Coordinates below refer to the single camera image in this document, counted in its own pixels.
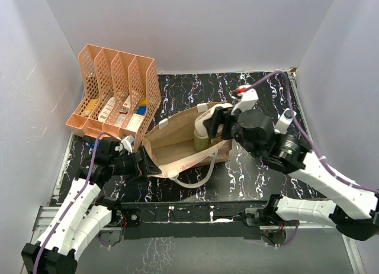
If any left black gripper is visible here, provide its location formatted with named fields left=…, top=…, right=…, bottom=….
left=110, top=146, right=161, bottom=185

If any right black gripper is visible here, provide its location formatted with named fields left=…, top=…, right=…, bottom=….
left=204, top=102, right=261, bottom=159

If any brown canvas tote bag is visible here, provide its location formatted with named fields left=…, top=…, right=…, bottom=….
left=142, top=102, right=232, bottom=189

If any white bottle with black cap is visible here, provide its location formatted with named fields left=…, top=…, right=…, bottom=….
left=274, top=108, right=297, bottom=134

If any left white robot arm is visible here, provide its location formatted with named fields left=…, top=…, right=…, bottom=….
left=21, top=137, right=160, bottom=273

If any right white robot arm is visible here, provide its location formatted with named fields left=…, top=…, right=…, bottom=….
left=195, top=104, right=378, bottom=241

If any small clear bottle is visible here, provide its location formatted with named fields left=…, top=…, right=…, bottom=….
left=210, top=130, right=223, bottom=146

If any green bottle with beige cap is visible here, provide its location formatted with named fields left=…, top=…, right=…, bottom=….
left=194, top=130, right=210, bottom=152

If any blue white small box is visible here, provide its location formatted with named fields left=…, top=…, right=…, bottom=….
left=82, top=136, right=98, bottom=149

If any blue yellow item in organizer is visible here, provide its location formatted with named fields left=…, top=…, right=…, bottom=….
left=136, top=99, right=147, bottom=115

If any white red box in organizer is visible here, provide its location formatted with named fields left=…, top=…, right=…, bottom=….
left=119, top=96, right=131, bottom=114

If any pink plastic file organizer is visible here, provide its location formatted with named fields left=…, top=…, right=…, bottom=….
left=66, top=44, right=161, bottom=147

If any yellow box in organizer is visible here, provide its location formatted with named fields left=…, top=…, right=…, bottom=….
left=81, top=98, right=99, bottom=117

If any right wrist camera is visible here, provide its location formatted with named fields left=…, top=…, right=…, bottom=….
left=231, top=85, right=259, bottom=115

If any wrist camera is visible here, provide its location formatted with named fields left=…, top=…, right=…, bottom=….
left=120, top=135, right=135, bottom=153
left=231, top=85, right=259, bottom=115

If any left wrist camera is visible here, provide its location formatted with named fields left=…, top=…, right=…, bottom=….
left=120, top=135, right=135, bottom=153

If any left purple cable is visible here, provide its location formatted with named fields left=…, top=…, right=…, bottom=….
left=32, top=133, right=119, bottom=274

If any black front rail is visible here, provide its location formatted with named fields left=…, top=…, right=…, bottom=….
left=120, top=201, right=266, bottom=240

